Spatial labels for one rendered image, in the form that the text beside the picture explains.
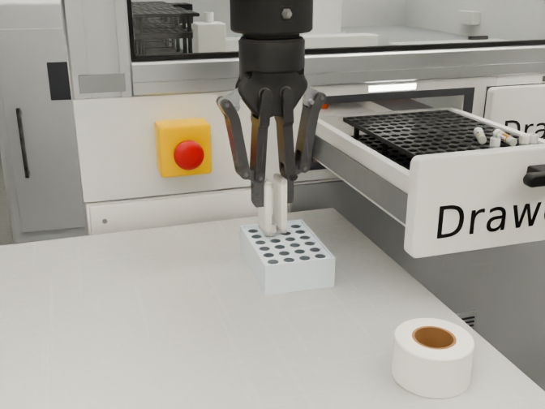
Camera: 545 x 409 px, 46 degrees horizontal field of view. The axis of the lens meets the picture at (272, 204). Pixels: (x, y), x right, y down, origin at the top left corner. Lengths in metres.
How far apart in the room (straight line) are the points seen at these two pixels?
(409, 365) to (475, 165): 0.23
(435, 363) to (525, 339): 0.80
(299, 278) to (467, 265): 0.52
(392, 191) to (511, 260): 0.54
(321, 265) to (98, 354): 0.26
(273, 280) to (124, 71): 0.36
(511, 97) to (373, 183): 0.39
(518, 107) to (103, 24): 0.66
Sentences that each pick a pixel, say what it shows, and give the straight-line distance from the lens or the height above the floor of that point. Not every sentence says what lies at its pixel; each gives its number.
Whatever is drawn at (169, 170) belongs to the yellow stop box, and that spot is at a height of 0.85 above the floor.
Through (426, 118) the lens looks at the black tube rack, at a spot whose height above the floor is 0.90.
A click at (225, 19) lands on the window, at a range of 0.93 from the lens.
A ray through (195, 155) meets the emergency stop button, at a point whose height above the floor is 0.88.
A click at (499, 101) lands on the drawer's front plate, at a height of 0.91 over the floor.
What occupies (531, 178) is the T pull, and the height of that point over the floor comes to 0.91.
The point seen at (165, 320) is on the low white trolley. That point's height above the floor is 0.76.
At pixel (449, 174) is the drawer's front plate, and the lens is 0.69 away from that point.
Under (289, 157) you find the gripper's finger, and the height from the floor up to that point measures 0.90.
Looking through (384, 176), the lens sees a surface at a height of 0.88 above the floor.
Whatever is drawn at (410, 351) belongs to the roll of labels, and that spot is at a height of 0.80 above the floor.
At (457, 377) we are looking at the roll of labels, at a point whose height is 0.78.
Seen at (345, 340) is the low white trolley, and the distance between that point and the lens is 0.66.
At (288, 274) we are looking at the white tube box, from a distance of 0.74.
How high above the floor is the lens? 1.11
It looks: 20 degrees down
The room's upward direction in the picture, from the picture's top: straight up
